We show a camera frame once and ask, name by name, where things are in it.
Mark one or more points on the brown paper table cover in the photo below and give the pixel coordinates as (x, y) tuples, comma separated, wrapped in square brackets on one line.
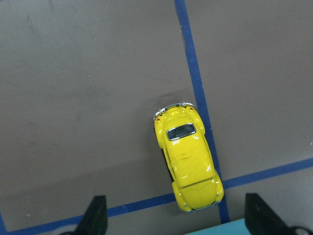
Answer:
[(80, 82)]

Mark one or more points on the yellow toy beetle car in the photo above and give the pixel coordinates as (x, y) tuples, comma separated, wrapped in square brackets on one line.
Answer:
[(180, 134)]

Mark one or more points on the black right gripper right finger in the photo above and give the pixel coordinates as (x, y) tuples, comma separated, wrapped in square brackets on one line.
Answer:
[(260, 218)]

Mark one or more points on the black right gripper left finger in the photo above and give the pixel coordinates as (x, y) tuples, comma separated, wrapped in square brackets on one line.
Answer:
[(95, 218)]

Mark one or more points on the light blue storage bin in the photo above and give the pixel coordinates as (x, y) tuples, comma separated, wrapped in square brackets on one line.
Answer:
[(236, 227)]

